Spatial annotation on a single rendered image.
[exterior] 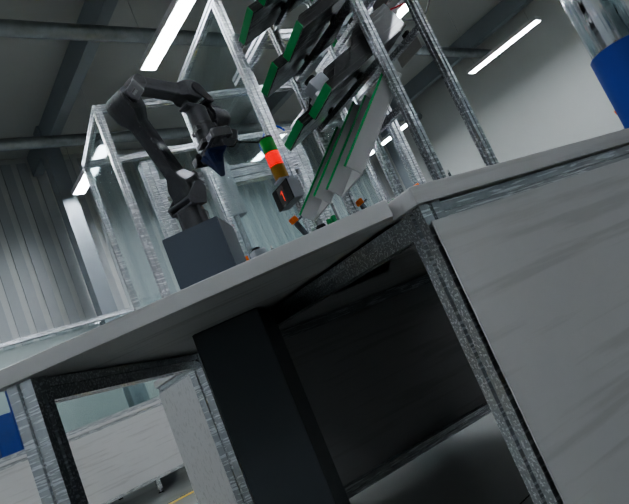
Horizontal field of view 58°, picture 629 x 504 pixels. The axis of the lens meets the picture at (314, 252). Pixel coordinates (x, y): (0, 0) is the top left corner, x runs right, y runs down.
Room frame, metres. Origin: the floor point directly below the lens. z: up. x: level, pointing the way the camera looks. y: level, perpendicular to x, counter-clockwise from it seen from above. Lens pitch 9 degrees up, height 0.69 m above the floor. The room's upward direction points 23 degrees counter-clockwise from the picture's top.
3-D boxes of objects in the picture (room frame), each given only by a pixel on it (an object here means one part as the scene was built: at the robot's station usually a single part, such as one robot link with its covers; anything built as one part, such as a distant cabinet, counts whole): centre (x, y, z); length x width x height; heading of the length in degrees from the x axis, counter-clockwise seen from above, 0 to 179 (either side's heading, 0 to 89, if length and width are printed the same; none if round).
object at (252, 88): (1.86, -0.03, 1.46); 0.03 x 0.03 x 1.00; 32
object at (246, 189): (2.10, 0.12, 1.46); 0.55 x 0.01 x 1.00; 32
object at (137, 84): (1.37, 0.21, 1.45); 0.29 x 0.08 x 0.11; 147
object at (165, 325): (1.32, 0.19, 0.84); 0.90 x 0.70 x 0.03; 176
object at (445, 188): (1.85, -0.38, 0.85); 1.50 x 1.41 x 0.03; 32
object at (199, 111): (1.47, 0.15, 1.41); 0.09 x 0.06 x 0.07; 147
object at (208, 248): (1.33, 0.24, 0.96); 0.14 x 0.14 x 0.20; 86
